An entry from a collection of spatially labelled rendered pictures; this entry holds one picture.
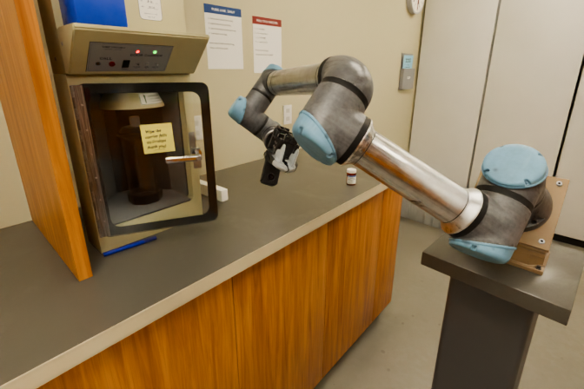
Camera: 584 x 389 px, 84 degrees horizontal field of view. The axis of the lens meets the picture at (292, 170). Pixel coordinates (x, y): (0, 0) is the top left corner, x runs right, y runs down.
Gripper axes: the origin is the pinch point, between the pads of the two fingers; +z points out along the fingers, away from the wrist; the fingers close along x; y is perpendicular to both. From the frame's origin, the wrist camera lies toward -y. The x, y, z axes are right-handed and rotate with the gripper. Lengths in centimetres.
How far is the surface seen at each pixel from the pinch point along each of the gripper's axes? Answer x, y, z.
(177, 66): -32.5, 12.0, -25.6
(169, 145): -28.1, -7.3, -15.5
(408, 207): 186, -49, -186
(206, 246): -10.4, -31.2, -10.4
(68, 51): -52, 8, -10
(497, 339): 66, -21, 19
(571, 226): 281, -3, -115
